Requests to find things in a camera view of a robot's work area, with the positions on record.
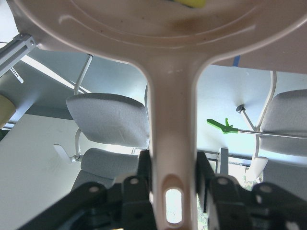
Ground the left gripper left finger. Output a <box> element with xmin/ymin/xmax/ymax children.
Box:
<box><xmin>121</xmin><ymin>150</ymin><xmax>154</xmax><ymax>230</ymax></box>

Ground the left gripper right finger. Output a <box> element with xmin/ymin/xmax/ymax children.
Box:
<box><xmin>196</xmin><ymin>151</ymin><xmax>249</xmax><ymax>230</ymax></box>

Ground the beige plastic dustpan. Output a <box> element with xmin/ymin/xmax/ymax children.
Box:
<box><xmin>8</xmin><ymin>0</ymin><xmax>307</xmax><ymax>230</ymax></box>

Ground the yellow sponge piece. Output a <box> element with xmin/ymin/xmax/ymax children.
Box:
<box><xmin>174</xmin><ymin>0</ymin><xmax>206</xmax><ymax>8</ymax></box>

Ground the grey office chair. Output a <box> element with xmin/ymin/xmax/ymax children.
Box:
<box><xmin>246</xmin><ymin>71</ymin><xmax>307</xmax><ymax>181</ymax></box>
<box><xmin>66</xmin><ymin>55</ymin><xmax>149</xmax><ymax>189</ymax></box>

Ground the green handled grabber tool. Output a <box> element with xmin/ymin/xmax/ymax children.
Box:
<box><xmin>206</xmin><ymin>118</ymin><xmax>307</xmax><ymax>139</ymax></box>

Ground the aluminium frame post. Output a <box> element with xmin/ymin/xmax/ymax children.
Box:
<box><xmin>0</xmin><ymin>34</ymin><xmax>36</xmax><ymax>76</ymax></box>

